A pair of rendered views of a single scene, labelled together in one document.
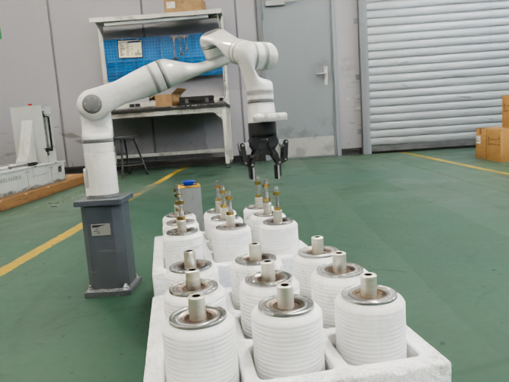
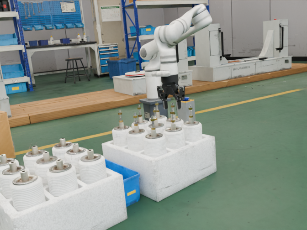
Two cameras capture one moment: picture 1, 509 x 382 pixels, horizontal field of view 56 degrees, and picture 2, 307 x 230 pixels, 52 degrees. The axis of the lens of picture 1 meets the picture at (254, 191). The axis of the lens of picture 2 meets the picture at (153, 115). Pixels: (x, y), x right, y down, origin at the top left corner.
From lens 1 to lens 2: 1.29 m
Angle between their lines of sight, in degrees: 59
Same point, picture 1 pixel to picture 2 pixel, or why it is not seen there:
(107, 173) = (150, 88)
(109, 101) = (149, 51)
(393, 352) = (15, 205)
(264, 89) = (162, 56)
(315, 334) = (6, 184)
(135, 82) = not seen: hidden behind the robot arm
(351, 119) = not seen: outside the picture
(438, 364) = (10, 216)
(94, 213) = (145, 106)
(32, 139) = (272, 41)
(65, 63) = not seen: outside the picture
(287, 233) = (147, 144)
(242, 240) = (132, 140)
